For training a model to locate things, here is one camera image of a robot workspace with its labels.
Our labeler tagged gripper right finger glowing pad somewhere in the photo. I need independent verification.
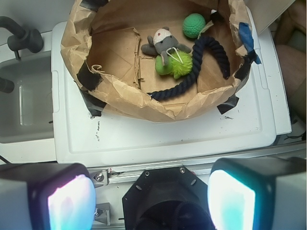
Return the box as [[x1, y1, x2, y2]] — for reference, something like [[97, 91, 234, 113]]
[[207, 157, 307, 230]]

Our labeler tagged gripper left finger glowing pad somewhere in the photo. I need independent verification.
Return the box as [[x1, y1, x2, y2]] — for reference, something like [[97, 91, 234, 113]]
[[0, 163, 96, 230]]

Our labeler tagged dark blue rope toy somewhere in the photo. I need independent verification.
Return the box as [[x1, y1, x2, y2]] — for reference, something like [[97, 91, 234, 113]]
[[148, 36, 230, 101]]

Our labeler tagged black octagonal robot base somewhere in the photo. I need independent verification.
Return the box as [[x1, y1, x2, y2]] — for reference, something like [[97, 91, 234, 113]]
[[122, 166, 215, 230]]

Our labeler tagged white plastic tray lid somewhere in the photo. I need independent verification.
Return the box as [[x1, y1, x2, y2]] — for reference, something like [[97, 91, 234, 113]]
[[51, 22, 291, 167]]

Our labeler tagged green spiky plush toy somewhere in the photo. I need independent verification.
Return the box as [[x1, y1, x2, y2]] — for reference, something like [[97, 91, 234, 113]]
[[155, 50, 193, 80]]

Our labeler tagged grey faucet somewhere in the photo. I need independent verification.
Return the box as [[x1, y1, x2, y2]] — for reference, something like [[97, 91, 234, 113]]
[[0, 16, 44, 60]]

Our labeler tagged blue tape strip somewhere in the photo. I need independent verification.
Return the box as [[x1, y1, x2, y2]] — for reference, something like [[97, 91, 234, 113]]
[[239, 22, 261, 65]]

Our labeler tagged brown paper bag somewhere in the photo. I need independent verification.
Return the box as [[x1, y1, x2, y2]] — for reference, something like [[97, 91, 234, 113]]
[[61, 0, 250, 122]]

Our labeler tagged grey plush mouse toy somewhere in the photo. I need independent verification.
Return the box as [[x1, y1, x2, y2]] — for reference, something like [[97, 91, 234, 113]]
[[141, 27, 191, 66]]

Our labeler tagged green knit ball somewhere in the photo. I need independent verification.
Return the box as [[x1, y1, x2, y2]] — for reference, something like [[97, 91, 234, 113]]
[[182, 13, 206, 38]]

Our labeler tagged metal corner bracket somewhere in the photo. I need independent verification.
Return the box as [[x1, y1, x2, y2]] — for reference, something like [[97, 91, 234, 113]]
[[90, 168, 112, 187]]

